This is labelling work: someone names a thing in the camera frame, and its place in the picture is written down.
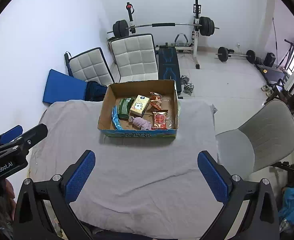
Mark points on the white padded chair right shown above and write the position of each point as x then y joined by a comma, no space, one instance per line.
135,58

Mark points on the black blue weight bench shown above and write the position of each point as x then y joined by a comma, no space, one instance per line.
168,67

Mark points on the green snack packet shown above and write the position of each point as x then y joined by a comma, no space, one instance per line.
123,108

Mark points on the black treadmill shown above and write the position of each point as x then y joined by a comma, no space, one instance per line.
272,75

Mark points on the red snack packet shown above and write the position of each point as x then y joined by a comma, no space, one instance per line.
160,119

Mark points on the grey table cloth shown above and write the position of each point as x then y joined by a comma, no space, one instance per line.
148,186

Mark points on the white padded chair left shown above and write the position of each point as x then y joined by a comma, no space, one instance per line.
90,65

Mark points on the dark blue cloth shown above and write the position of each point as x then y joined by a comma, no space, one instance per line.
95,91

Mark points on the blue mat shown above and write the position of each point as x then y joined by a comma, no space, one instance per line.
61,87

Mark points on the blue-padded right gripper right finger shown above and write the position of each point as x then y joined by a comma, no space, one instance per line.
260,220

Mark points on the white squat rack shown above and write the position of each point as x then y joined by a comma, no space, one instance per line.
194,34

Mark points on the white padded chair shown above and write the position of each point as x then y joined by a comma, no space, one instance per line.
90,65
135,58

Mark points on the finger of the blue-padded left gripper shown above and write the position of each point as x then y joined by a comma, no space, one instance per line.
11,134
32,137

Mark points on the yellow tissue pack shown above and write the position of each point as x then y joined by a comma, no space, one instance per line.
139,106

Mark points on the orange panda snack packet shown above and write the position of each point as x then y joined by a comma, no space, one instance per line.
156,100

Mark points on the grey plastic chair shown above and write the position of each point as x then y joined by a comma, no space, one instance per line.
266,138

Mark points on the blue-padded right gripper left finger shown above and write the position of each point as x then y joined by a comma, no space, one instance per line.
31,220

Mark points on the blue snack packet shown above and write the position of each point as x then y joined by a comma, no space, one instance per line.
115,119

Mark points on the cardboard box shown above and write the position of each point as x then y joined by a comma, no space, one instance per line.
117,91

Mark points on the dumbbell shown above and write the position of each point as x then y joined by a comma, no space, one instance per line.
188,87

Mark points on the purple soft cloth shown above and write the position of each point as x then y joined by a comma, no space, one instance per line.
140,123

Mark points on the floor barbell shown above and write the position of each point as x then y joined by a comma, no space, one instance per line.
224,54

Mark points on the person's left hand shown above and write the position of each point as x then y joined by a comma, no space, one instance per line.
7,205

